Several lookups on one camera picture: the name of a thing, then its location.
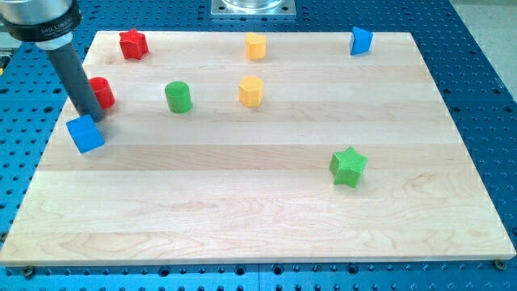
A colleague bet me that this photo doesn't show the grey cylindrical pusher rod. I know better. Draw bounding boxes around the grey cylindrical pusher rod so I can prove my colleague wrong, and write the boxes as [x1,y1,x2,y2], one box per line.
[45,43,103,122]

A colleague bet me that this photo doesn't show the red star block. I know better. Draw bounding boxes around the red star block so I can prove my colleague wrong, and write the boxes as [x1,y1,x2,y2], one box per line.
[119,28,149,60]

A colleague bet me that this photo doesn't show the green star block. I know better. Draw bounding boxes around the green star block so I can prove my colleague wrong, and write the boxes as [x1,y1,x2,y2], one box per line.
[329,146,368,188]

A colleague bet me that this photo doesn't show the red cylinder block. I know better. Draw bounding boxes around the red cylinder block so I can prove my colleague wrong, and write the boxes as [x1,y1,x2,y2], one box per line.
[89,77,116,109]

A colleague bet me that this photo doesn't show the blue cube block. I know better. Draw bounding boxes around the blue cube block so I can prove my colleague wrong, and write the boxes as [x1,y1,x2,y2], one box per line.
[65,114,104,154]

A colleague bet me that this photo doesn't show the green cylinder block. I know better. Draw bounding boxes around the green cylinder block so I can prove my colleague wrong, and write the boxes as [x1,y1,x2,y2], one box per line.
[165,81,192,113]

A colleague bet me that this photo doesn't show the wooden board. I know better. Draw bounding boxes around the wooden board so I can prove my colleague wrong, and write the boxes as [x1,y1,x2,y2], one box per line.
[1,31,515,266]

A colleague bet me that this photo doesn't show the yellow hexagon block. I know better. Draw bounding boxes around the yellow hexagon block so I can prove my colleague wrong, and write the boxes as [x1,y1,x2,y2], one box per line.
[238,76,263,108]

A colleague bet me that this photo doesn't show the yellow heart block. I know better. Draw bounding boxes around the yellow heart block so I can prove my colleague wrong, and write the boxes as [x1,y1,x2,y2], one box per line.
[245,32,267,61]

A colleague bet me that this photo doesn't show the left board clamp screw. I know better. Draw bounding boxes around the left board clamp screw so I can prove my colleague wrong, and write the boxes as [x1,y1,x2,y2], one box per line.
[21,266,36,280]

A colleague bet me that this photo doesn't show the board clamp screw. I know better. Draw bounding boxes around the board clamp screw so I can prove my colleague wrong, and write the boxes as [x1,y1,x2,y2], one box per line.
[21,266,36,280]
[493,259,506,270]

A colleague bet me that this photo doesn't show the blue triangular block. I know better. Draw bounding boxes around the blue triangular block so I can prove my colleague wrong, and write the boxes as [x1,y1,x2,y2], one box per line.
[350,27,373,56]

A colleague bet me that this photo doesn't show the right board clamp screw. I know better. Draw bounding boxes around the right board clamp screw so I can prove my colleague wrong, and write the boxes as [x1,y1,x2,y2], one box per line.
[493,259,506,270]

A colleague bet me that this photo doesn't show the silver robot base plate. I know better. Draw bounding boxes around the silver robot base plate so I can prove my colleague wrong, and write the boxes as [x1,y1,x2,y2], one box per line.
[210,0,296,19]

